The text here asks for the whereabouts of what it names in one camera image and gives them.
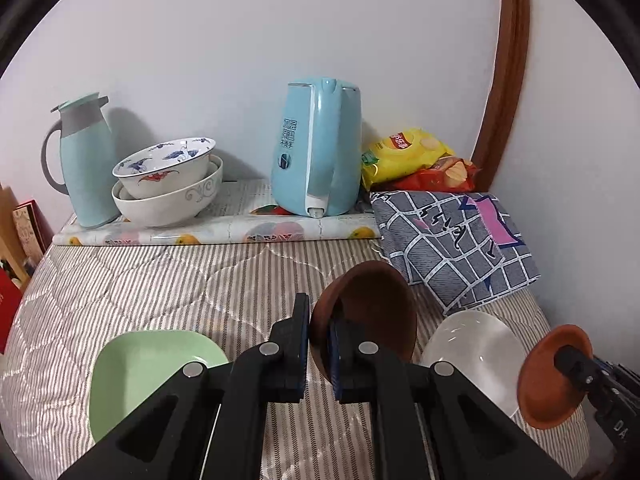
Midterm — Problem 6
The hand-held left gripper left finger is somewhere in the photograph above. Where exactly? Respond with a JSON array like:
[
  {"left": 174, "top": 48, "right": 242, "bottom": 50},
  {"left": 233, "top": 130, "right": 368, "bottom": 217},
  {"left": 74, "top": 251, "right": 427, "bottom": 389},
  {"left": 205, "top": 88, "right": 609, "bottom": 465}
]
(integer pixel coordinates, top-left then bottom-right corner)
[{"left": 57, "top": 292, "right": 312, "bottom": 480}]

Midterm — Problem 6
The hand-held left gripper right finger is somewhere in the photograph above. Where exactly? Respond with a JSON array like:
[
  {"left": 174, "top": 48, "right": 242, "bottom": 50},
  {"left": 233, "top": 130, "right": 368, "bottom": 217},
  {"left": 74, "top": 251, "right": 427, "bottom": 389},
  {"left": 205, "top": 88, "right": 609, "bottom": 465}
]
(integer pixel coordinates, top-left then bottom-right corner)
[{"left": 327, "top": 317, "right": 576, "bottom": 480}]

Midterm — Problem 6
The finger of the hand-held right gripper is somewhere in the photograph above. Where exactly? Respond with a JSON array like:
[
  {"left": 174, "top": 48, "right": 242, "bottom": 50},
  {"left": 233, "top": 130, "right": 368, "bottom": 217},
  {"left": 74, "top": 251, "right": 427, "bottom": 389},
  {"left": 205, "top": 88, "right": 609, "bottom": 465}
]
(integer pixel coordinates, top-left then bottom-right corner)
[{"left": 552, "top": 342, "right": 613, "bottom": 403}]

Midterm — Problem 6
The small orange-brown saucer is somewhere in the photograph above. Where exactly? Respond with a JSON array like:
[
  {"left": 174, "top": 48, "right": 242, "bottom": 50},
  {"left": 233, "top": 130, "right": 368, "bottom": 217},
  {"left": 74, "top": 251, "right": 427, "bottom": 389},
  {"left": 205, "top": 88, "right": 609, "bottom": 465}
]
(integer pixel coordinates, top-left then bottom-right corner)
[{"left": 517, "top": 325, "right": 593, "bottom": 429}]

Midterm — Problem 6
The small brown bowl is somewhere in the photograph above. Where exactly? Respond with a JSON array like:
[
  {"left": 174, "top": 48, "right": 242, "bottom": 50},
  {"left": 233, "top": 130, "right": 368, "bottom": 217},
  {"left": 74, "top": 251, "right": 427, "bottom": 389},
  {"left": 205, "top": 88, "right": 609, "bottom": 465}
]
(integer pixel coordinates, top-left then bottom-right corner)
[{"left": 310, "top": 260, "right": 418, "bottom": 386}]

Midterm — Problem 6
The green plate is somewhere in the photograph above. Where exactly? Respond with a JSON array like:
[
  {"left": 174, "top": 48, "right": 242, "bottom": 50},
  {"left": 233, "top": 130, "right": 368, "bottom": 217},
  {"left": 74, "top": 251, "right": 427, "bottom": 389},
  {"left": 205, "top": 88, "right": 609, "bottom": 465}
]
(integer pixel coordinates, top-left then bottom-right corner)
[{"left": 89, "top": 331, "right": 231, "bottom": 445}]

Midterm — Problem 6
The white round plate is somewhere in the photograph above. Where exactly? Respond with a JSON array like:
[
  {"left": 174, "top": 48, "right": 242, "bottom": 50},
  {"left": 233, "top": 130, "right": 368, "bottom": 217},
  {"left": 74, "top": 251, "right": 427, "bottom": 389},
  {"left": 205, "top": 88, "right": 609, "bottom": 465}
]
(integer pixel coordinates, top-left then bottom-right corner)
[{"left": 419, "top": 310, "right": 526, "bottom": 418}]

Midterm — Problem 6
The floral plastic sheet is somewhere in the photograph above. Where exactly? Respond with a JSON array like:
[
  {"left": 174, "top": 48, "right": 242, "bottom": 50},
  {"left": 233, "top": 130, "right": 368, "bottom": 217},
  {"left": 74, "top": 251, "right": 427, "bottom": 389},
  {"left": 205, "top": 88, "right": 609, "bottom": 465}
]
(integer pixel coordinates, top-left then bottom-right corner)
[{"left": 52, "top": 178, "right": 382, "bottom": 247}]

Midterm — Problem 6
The grey striped quilted blanket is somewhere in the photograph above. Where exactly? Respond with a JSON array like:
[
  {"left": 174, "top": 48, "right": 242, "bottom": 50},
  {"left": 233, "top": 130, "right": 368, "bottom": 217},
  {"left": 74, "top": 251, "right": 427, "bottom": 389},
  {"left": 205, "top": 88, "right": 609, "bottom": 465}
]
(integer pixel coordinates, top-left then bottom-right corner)
[{"left": 0, "top": 237, "right": 591, "bottom": 480}]

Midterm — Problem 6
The grey checked cloth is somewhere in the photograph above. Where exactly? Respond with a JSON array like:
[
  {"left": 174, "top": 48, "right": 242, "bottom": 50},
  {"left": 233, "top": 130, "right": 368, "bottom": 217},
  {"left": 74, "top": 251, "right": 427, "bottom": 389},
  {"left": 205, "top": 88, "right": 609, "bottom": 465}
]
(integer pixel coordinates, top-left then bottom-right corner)
[{"left": 369, "top": 190, "right": 542, "bottom": 317}]

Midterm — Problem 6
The light blue electric kettle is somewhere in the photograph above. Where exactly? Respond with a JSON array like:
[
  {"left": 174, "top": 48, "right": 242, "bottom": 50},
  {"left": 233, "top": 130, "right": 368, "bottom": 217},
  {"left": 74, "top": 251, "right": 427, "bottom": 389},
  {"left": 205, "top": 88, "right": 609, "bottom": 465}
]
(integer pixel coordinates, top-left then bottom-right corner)
[{"left": 270, "top": 77, "right": 363, "bottom": 218}]

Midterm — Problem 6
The white bowl with grey scrolls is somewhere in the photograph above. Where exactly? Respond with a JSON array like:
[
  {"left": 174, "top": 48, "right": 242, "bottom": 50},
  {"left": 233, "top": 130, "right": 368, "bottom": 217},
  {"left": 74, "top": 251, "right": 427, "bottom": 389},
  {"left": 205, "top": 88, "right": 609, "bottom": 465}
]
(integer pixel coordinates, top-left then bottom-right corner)
[{"left": 111, "top": 155, "right": 224, "bottom": 228}]

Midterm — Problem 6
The red chip bag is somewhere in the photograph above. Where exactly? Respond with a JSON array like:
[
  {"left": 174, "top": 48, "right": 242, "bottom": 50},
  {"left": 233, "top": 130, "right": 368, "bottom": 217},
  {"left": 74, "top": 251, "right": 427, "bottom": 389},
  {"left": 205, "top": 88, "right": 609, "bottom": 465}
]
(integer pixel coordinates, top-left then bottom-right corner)
[{"left": 395, "top": 156, "right": 478, "bottom": 193}]

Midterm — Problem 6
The yellow chip bag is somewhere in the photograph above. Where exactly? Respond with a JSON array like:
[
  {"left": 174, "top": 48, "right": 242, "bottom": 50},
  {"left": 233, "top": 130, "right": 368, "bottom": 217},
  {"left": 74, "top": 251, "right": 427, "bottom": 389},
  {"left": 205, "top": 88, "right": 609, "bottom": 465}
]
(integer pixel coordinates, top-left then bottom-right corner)
[{"left": 361, "top": 127, "right": 456, "bottom": 192}]

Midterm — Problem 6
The blue and red patterned bowl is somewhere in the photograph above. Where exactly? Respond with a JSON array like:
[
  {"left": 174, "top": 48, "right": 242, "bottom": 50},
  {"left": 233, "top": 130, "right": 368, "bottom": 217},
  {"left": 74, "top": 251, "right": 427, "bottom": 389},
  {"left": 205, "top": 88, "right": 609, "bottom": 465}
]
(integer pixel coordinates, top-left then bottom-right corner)
[{"left": 112, "top": 137, "right": 217, "bottom": 200}]

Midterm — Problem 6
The light blue thermos jug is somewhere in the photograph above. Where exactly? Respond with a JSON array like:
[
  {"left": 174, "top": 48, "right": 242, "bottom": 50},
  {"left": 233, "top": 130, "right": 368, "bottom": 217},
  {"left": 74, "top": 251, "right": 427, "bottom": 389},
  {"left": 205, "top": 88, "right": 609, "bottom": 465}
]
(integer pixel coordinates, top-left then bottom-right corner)
[{"left": 41, "top": 92, "right": 123, "bottom": 228}]

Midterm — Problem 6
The red paper bag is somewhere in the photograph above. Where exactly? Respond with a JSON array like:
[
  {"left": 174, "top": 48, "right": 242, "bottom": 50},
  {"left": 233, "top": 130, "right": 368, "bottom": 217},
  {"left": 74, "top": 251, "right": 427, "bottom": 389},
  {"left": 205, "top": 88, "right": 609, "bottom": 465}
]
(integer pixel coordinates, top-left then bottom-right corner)
[{"left": 0, "top": 267, "right": 25, "bottom": 356}]

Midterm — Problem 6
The patterned red-edged book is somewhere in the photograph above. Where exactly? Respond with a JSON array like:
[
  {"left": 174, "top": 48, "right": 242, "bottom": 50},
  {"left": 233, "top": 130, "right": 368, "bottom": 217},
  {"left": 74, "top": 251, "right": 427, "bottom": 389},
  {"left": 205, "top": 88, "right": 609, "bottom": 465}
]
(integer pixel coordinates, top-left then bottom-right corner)
[{"left": 11, "top": 201, "right": 51, "bottom": 266}]

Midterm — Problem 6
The brown paper bag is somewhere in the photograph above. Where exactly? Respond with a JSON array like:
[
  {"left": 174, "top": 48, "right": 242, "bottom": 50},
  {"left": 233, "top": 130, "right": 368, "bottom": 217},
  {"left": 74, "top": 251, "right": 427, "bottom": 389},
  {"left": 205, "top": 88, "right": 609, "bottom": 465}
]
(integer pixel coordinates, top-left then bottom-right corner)
[{"left": 0, "top": 185, "right": 31, "bottom": 291}]

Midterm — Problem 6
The brown wooden door frame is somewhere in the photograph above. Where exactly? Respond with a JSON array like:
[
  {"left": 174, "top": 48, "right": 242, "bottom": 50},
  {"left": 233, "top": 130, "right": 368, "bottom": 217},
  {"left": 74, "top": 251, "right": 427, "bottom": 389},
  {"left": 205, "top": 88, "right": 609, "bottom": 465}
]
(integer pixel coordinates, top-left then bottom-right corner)
[{"left": 472, "top": 0, "right": 532, "bottom": 195}]

